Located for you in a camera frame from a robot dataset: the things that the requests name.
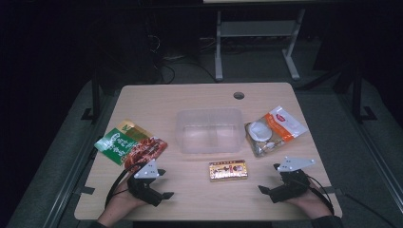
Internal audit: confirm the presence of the person's left hand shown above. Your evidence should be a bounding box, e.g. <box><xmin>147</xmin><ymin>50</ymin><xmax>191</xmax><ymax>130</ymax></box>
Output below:
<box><xmin>97</xmin><ymin>177</ymin><xmax>150</xmax><ymax>228</ymax></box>

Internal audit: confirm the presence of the white metal stand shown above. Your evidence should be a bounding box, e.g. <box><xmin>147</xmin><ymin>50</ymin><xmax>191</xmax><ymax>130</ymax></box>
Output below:
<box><xmin>214</xmin><ymin>8</ymin><xmax>307</xmax><ymax>82</ymax></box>

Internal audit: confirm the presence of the left hand-held gripper cable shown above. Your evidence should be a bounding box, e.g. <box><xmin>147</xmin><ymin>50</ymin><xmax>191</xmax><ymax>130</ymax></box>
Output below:
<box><xmin>104</xmin><ymin>164</ymin><xmax>141</xmax><ymax>208</ymax></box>

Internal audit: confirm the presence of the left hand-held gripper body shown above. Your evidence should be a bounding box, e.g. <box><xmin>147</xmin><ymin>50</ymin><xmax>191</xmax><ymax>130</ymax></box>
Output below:
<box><xmin>126</xmin><ymin>159</ymin><xmax>167</xmax><ymax>208</ymax></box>

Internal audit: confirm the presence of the orange and white snack packet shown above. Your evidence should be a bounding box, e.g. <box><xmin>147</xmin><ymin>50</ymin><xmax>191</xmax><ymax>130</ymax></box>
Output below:
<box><xmin>244</xmin><ymin>104</ymin><xmax>309</xmax><ymax>159</ymax></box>

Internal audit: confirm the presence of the clear plastic container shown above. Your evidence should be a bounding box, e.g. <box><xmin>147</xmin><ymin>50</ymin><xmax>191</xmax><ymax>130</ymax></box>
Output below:
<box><xmin>175</xmin><ymin>107</ymin><xmax>246</xmax><ymax>155</ymax></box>

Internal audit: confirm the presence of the gold and red snack box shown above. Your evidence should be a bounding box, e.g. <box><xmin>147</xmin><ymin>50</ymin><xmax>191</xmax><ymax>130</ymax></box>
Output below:
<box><xmin>208</xmin><ymin>159</ymin><xmax>249</xmax><ymax>183</ymax></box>

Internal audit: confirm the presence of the black metal stand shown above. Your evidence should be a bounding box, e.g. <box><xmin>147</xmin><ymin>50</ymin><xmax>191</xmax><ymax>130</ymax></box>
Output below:
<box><xmin>80</xmin><ymin>70</ymin><xmax>103</xmax><ymax>124</ymax></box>
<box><xmin>351</xmin><ymin>63</ymin><xmax>378</xmax><ymax>124</ymax></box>

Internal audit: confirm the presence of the grey tape piece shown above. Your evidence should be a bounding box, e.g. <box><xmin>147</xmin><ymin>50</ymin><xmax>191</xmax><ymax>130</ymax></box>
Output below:
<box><xmin>74</xmin><ymin>185</ymin><xmax>96</xmax><ymax>196</ymax></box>
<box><xmin>318</xmin><ymin>185</ymin><xmax>344</xmax><ymax>196</ymax></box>

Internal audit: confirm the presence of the person's right hand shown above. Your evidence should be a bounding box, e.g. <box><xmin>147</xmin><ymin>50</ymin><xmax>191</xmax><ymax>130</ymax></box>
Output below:
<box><xmin>283</xmin><ymin>186</ymin><xmax>334</xmax><ymax>220</ymax></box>

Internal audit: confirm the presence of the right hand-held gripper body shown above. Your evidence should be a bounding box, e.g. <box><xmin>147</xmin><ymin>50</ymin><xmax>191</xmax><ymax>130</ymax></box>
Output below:
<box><xmin>269</xmin><ymin>156</ymin><xmax>317</xmax><ymax>204</ymax></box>

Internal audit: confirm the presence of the green and red snack packet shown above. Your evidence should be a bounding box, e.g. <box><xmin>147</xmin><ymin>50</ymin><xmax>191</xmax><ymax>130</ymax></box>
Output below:
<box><xmin>93</xmin><ymin>118</ymin><xmax>169</xmax><ymax>174</ymax></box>

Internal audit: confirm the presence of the thin black floor cable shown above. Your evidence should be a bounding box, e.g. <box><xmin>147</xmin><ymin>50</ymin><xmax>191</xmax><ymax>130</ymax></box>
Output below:
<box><xmin>343</xmin><ymin>192</ymin><xmax>398</xmax><ymax>228</ymax></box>

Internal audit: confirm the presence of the right hand-held gripper cable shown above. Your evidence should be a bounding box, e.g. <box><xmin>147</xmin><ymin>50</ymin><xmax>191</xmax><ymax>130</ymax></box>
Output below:
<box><xmin>298</xmin><ymin>175</ymin><xmax>336</xmax><ymax>217</ymax></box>

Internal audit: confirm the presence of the hand-held gripper cable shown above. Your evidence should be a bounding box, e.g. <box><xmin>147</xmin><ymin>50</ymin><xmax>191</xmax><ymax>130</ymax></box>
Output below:
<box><xmin>104</xmin><ymin>164</ymin><xmax>141</xmax><ymax>208</ymax></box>
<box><xmin>298</xmin><ymin>175</ymin><xmax>336</xmax><ymax>217</ymax></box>

